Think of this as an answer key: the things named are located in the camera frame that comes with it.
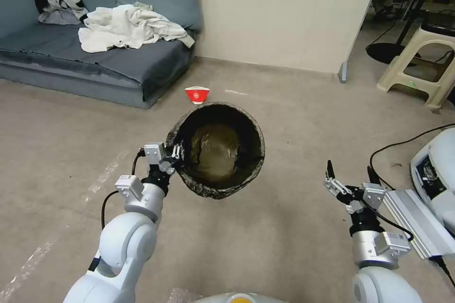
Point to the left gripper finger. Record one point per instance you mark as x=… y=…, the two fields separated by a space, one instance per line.
x=167 y=166
x=176 y=151

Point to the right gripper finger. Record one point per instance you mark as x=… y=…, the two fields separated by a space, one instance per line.
x=373 y=177
x=334 y=184

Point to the trash can with black bag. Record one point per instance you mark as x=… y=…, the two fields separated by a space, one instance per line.
x=222 y=150

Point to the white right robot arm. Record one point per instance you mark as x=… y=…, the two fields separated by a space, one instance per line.
x=376 y=274

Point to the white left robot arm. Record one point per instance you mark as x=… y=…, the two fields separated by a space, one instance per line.
x=121 y=242

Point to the red paper cup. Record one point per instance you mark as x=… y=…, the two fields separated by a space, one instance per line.
x=197 y=94

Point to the white machine housing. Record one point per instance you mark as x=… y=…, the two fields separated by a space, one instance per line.
x=439 y=175

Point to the grey partition foot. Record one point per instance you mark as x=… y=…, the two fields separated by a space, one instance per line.
x=342 y=73

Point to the beige plastic stool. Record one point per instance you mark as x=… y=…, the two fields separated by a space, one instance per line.
x=419 y=65

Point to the grey-blue sofa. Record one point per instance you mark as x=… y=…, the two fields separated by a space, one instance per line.
x=89 y=65

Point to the black round stand base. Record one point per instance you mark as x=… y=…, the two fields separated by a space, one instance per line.
x=385 y=52

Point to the white crumpled cloth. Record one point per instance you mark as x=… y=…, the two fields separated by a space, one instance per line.
x=128 y=27

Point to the white robot front shell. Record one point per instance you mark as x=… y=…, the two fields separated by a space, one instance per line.
x=240 y=298

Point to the beige partition panel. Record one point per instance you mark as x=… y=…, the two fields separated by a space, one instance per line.
x=277 y=12

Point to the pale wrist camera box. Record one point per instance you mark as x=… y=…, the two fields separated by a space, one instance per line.
x=375 y=194
x=154 y=154

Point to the silver aluminium rail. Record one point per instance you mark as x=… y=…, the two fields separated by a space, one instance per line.
x=416 y=221

